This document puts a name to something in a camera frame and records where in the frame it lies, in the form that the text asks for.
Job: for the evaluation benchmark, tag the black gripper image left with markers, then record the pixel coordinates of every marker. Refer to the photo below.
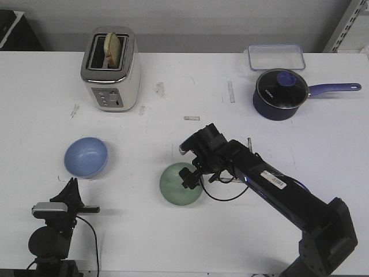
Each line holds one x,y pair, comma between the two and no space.
75,206

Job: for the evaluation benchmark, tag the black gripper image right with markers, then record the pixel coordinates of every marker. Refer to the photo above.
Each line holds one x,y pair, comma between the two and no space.
209,151

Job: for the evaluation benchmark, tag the green bowl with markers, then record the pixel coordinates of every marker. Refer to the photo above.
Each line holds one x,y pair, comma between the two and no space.
171,185

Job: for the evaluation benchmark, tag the blue bowl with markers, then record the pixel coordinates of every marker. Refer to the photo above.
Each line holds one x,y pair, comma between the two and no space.
86,157

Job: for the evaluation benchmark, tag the dark blue saucepan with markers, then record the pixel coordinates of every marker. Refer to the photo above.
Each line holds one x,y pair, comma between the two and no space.
278,114

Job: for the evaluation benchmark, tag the glass pot lid blue knob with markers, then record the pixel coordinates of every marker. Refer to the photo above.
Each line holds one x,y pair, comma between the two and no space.
282,88

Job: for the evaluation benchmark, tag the cream and steel toaster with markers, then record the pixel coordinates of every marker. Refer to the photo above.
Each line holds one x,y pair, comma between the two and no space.
113,90

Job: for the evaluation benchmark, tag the clear plastic food container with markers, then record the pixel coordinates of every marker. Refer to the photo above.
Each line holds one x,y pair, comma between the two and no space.
261,57

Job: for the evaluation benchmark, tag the bread slice in toaster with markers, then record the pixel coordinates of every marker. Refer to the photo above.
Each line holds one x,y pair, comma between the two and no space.
112,50

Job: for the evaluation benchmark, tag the black box background left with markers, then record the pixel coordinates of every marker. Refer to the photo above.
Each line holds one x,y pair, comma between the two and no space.
16,33

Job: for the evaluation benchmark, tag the white metal shelf upright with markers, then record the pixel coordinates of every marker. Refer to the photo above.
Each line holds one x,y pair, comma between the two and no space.
351,32

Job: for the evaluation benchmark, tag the black cable image right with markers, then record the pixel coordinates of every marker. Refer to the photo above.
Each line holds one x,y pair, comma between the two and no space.
223,188

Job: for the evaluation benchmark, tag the black cable image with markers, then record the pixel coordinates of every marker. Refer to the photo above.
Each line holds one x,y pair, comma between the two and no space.
223,188
95,243

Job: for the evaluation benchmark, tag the black cable image left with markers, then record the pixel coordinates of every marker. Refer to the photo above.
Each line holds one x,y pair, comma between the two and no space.
95,243

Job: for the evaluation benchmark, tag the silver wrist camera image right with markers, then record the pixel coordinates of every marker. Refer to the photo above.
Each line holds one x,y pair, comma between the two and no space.
187,145

